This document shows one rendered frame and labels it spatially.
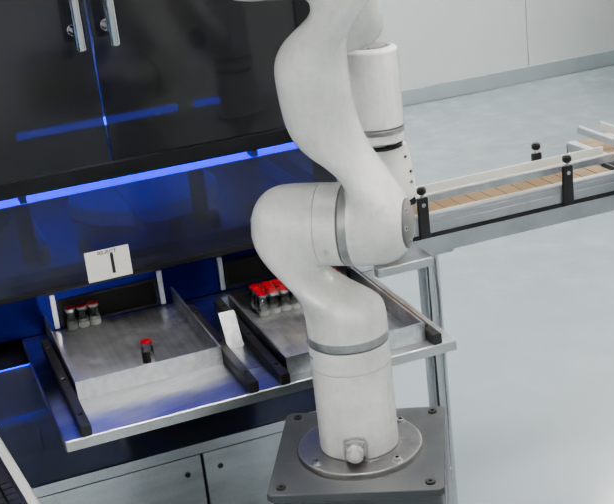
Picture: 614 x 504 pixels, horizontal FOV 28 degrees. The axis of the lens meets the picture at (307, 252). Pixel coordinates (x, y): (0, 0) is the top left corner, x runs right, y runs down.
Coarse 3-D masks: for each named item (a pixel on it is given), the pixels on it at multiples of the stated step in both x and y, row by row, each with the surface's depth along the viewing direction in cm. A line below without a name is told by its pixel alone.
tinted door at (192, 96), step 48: (96, 0) 223; (144, 0) 226; (192, 0) 229; (288, 0) 235; (96, 48) 225; (144, 48) 228; (192, 48) 231; (240, 48) 234; (144, 96) 231; (192, 96) 234; (240, 96) 237; (144, 144) 233; (192, 144) 236
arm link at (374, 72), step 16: (368, 48) 198; (384, 48) 197; (352, 64) 198; (368, 64) 197; (384, 64) 197; (352, 80) 199; (368, 80) 198; (384, 80) 198; (368, 96) 198; (384, 96) 198; (400, 96) 201; (368, 112) 199; (384, 112) 199; (400, 112) 201; (368, 128) 200; (384, 128) 200
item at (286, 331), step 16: (352, 272) 250; (400, 304) 229; (256, 320) 238; (272, 320) 237; (288, 320) 237; (304, 320) 236; (400, 320) 230; (416, 320) 223; (256, 336) 229; (272, 336) 230; (288, 336) 229; (304, 336) 229; (400, 336) 219; (416, 336) 221; (272, 352) 220; (288, 352) 223; (304, 352) 214; (288, 368) 213; (304, 368) 215
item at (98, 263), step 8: (112, 248) 236; (120, 248) 236; (128, 248) 237; (88, 256) 234; (96, 256) 235; (104, 256) 235; (120, 256) 237; (128, 256) 237; (88, 264) 235; (96, 264) 235; (104, 264) 236; (120, 264) 237; (128, 264) 238; (88, 272) 235; (96, 272) 236; (104, 272) 236; (112, 272) 237; (120, 272) 237; (128, 272) 238; (96, 280) 236
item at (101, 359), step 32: (128, 320) 245; (160, 320) 243; (192, 320) 237; (64, 352) 234; (96, 352) 232; (128, 352) 231; (160, 352) 229; (192, 352) 219; (96, 384) 214; (128, 384) 216
